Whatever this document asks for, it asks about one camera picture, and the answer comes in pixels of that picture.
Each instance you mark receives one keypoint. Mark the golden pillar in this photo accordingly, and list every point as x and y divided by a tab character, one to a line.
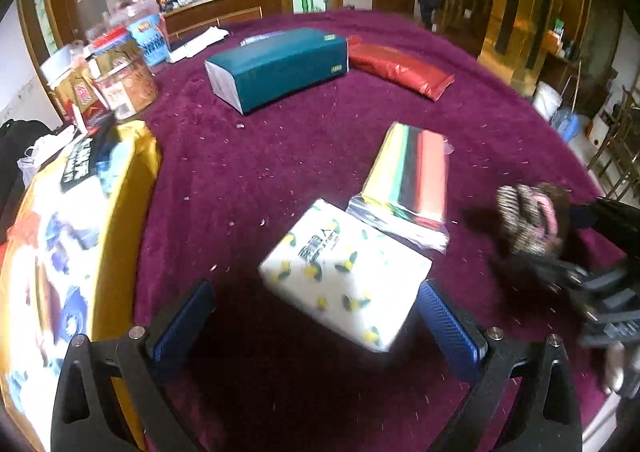
530	7

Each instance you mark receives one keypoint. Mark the purple tablecloth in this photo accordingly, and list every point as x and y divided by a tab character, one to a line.
280	167

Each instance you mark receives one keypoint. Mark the translucent white plastic bag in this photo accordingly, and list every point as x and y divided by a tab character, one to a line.
42	155

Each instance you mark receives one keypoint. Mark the teal tissue pack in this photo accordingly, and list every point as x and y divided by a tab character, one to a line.
285	67

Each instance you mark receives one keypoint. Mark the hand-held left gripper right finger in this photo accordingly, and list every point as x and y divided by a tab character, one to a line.
447	332

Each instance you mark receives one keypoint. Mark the wooden counter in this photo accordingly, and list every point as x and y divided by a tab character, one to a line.
225	7

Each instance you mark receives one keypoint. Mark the patterned hair scrunchie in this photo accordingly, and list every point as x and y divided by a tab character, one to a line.
530	217

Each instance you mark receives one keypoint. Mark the open red gold carton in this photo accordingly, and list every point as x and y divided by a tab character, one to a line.
75	92

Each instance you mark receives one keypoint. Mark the wooden chair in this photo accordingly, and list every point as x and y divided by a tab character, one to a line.
617	147

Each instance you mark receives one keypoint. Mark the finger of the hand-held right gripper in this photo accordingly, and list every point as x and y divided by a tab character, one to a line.
585	279
587	217

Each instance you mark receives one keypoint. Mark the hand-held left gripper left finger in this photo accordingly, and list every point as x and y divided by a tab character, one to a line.
182	319

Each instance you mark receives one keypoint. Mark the white lemon print tissue pack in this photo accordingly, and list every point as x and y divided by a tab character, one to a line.
345	272

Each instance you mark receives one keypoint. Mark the black sofa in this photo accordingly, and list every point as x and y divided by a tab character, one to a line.
15	147

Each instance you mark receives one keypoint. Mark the red plastic bag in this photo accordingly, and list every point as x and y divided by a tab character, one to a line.
20	237

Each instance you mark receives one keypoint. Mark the clear labelled plastic jar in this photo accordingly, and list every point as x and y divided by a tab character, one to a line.
127	87

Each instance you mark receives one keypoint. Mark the blue water jug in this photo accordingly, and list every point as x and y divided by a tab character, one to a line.
566	126

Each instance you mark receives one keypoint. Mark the multicoloured cloth pack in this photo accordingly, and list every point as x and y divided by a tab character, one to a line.
410	172

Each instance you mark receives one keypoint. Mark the black printed packet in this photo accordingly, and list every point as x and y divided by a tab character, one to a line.
82	162

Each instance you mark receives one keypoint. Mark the yellow cardboard box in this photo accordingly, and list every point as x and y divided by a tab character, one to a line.
125	212

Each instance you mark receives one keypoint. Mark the white napkin stack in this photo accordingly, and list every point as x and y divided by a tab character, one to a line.
197	42

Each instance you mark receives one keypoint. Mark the red foil packet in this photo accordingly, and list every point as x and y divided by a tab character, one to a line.
400	65

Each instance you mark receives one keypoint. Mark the white bucket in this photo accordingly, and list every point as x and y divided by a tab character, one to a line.
546	100

